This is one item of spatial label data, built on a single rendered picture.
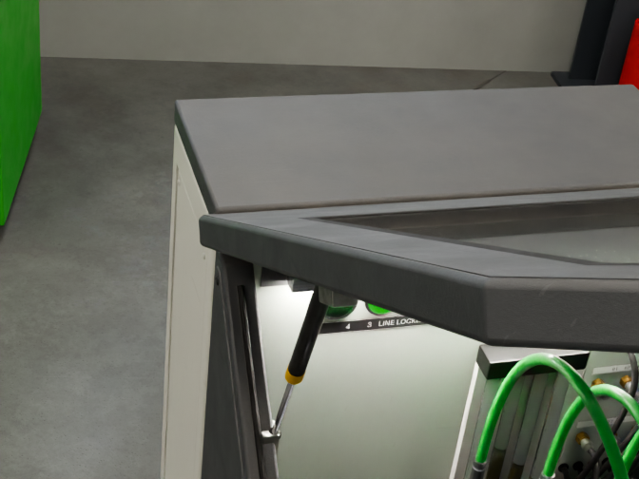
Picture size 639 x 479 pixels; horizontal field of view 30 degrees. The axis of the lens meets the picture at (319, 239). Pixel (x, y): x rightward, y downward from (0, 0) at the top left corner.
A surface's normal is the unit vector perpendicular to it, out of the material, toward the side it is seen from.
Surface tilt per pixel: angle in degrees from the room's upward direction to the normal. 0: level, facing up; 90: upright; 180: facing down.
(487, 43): 90
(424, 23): 90
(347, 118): 0
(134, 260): 0
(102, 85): 0
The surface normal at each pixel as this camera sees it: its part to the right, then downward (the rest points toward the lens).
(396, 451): 0.27, 0.55
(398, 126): 0.11, -0.83
